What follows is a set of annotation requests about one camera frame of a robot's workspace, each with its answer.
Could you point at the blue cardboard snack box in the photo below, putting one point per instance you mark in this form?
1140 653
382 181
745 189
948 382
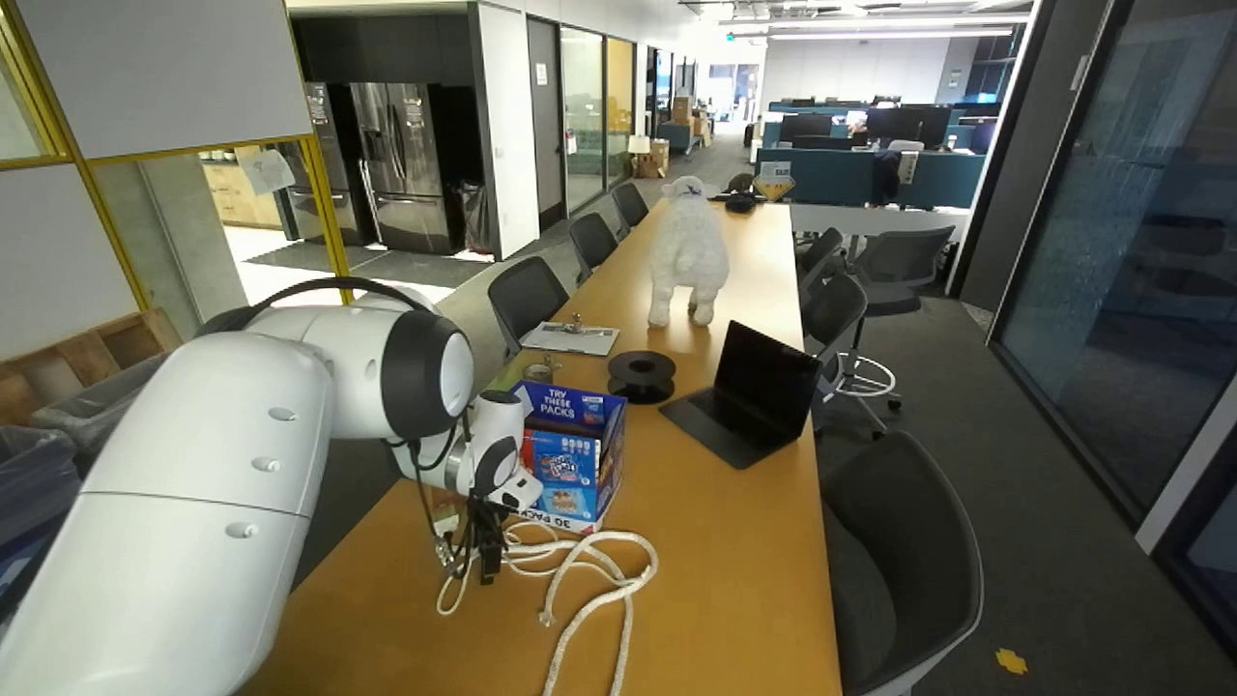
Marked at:
574 451

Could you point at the black open laptop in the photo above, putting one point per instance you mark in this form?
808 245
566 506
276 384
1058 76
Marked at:
758 388

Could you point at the black tape roll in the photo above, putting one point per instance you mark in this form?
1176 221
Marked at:
642 378

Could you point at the yellow floor marker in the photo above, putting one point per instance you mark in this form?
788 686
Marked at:
1011 662

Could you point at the yellow framed white partition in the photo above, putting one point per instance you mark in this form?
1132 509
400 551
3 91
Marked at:
155 51

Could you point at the small black object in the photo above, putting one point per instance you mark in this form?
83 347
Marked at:
741 194

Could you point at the white toy sheep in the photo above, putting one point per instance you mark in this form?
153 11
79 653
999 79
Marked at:
690 254

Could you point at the dark office chair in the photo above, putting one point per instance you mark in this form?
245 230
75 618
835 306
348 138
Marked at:
529 294
901 565
901 266
631 201
593 238
835 312

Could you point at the wooden crate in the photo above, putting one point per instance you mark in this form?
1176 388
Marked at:
89 359

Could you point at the black computer monitor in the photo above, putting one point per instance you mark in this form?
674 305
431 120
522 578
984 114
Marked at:
909 124
808 129

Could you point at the clipboard with white paper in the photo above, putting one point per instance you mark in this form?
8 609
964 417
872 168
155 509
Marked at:
569 338

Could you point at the blue cubicle partition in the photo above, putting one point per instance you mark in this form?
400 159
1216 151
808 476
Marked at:
835 176

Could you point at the stacked cardboard boxes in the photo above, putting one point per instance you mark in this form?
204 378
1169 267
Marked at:
652 155

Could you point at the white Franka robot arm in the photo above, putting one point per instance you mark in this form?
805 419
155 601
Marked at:
195 515

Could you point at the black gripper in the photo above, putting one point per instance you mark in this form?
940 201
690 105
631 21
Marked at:
488 515

